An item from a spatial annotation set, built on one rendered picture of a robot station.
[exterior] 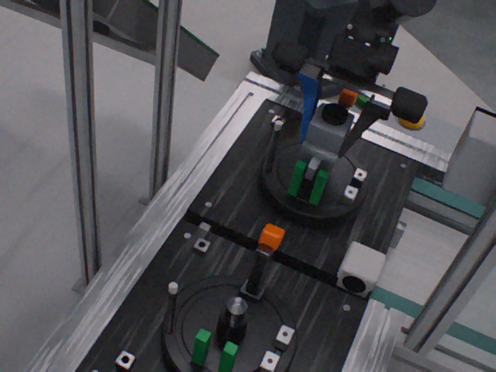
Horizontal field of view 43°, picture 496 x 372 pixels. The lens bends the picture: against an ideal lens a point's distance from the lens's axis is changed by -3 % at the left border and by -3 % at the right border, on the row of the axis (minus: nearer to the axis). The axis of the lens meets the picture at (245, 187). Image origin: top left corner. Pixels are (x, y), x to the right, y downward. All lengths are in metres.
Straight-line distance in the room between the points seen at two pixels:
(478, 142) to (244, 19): 0.81
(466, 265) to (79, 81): 0.39
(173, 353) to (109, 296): 0.11
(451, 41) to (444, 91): 1.87
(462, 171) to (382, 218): 0.27
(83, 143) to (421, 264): 0.47
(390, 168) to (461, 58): 2.17
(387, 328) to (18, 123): 0.64
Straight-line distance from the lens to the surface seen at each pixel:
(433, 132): 1.01
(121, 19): 0.70
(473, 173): 0.59
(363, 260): 0.76
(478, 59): 3.09
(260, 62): 1.17
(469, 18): 3.37
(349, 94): 0.83
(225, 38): 1.25
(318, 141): 0.76
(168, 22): 0.72
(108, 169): 0.98
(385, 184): 0.88
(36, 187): 0.96
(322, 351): 0.71
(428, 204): 0.93
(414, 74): 1.29
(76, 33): 0.55
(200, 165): 0.86
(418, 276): 0.87
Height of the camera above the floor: 1.58
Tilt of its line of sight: 48 degrees down
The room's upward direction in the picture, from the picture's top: 12 degrees clockwise
